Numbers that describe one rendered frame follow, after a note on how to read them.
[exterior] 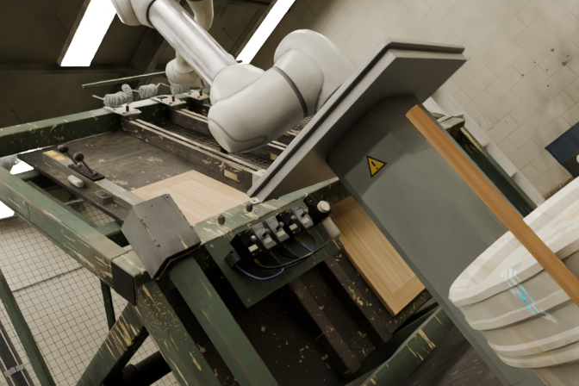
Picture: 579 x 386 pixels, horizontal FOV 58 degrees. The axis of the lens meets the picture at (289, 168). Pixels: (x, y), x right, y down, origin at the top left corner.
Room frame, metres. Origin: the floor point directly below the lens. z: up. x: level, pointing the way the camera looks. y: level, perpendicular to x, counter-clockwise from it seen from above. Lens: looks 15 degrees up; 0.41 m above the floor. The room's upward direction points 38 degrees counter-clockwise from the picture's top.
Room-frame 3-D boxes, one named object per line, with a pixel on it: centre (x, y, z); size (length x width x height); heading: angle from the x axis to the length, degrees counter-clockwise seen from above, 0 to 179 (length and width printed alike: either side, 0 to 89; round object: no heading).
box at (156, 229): (1.33, 0.38, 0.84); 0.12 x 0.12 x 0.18; 47
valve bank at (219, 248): (1.70, 0.14, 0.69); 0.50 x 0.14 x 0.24; 137
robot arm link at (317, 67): (1.27, -0.21, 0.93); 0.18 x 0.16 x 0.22; 103
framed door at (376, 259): (2.62, -0.28, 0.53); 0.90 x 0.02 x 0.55; 137
